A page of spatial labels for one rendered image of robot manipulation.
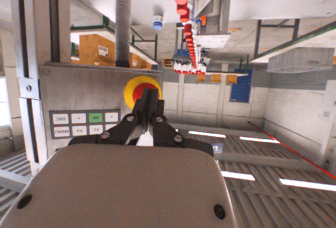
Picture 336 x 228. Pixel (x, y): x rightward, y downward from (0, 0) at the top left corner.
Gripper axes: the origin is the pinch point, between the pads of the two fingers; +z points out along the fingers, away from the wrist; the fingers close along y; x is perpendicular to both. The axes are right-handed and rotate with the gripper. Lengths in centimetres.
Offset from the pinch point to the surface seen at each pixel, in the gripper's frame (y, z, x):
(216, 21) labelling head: 18.3, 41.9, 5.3
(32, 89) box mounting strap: -15.6, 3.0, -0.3
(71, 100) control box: -10.9, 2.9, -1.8
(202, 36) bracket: 12.8, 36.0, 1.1
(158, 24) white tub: -6, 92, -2
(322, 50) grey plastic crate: 173, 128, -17
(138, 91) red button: -2.0, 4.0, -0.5
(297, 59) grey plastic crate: 150, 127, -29
